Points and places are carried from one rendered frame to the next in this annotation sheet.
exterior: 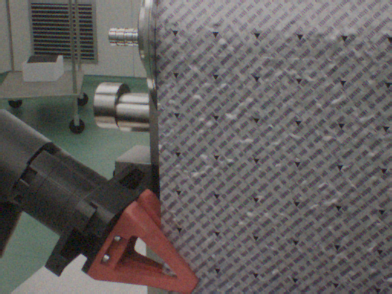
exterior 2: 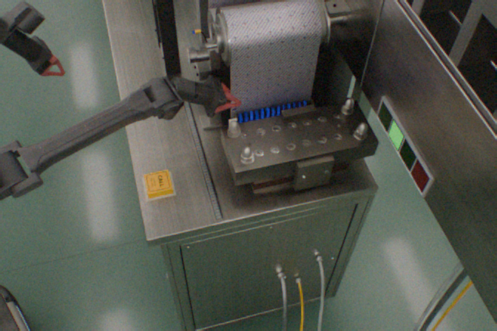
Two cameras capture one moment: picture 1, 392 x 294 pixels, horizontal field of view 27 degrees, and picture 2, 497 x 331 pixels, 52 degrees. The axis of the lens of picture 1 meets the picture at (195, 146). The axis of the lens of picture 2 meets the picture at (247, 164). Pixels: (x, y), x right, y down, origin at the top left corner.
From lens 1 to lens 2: 0.97 m
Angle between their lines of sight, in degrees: 47
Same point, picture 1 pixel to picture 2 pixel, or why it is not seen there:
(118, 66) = not seen: outside the picture
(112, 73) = not seen: outside the picture
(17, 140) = (189, 87)
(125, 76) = not seen: outside the picture
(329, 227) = (276, 81)
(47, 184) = (202, 96)
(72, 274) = (134, 86)
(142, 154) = (203, 66)
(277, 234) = (263, 86)
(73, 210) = (211, 100)
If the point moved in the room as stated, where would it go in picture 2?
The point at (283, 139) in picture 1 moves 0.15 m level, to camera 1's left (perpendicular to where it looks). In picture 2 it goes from (265, 66) to (216, 89)
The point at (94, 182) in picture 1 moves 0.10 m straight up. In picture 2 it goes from (211, 89) to (210, 60)
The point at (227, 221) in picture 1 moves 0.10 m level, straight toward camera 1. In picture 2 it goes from (250, 87) to (271, 111)
